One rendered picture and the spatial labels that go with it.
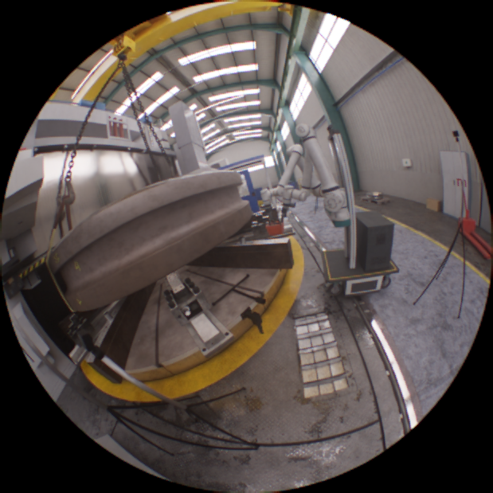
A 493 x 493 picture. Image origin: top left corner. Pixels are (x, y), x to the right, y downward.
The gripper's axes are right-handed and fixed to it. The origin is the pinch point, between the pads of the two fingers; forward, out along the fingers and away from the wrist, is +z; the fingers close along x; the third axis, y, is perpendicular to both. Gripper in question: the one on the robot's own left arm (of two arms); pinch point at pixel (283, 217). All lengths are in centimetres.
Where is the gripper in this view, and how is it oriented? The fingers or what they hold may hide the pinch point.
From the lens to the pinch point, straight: 155.7
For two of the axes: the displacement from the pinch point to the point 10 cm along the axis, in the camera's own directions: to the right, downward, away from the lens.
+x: -4.4, 5.5, -7.1
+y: -9.0, -3.0, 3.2
